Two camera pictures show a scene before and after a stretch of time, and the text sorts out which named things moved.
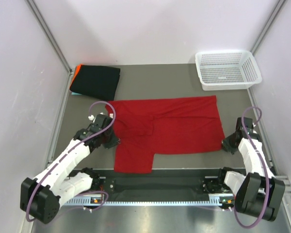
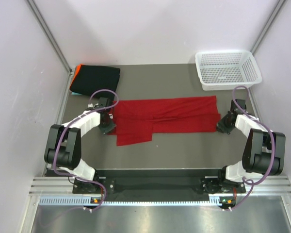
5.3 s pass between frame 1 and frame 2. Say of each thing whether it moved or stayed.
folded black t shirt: stayed
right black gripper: moved
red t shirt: moved
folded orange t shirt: stayed
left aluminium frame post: stayed
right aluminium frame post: stayed
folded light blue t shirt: stayed
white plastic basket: stayed
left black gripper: moved
